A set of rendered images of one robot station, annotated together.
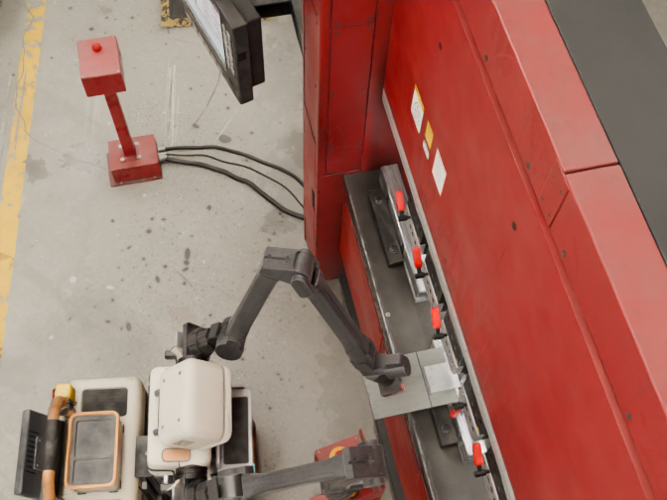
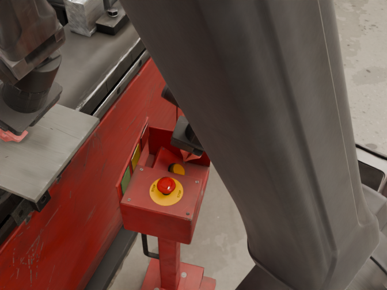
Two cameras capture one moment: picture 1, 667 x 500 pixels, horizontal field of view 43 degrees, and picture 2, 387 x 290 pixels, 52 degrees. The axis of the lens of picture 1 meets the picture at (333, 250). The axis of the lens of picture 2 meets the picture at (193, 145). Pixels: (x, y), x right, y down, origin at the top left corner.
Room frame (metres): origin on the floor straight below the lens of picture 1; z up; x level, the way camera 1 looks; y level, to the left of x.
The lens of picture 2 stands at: (1.01, 0.26, 1.51)
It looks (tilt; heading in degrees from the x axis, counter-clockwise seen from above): 50 degrees down; 216
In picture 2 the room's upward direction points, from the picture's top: 3 degrees clockwise
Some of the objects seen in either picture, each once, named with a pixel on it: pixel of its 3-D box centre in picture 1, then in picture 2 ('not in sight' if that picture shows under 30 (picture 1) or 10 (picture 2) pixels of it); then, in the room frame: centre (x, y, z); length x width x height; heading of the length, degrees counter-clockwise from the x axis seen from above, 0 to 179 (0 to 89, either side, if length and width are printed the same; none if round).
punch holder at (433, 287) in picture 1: (444, 279); not in sight; (1.10, -0.33, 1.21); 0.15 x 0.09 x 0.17; 16
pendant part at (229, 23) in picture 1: (222, 14); not in sight; (1.89, 0.40, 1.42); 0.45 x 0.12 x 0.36; 32
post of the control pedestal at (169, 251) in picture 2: not in sight; (169, 249); (0.62, -0.09, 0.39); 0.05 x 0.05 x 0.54; 25
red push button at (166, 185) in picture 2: not in sight; (166, 188); (0.66, -0.06, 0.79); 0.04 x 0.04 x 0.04
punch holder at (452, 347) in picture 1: (463, 339); not in sight; (0.91, -0.39, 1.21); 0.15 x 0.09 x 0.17; 16
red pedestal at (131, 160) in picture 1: (117, 114); not in sight; (2.21, 0.99, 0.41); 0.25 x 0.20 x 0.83; 106
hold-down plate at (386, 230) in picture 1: (385, 226); not in sight; (1.45, -0.18, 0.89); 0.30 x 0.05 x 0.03; 16
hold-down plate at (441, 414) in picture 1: (436, 399); not in sight; (0.83, -0.35, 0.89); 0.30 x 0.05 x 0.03; 16
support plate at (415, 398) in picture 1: (408, 382); (3, 132); (0.85, -0.26, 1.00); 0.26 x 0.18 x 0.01; 106
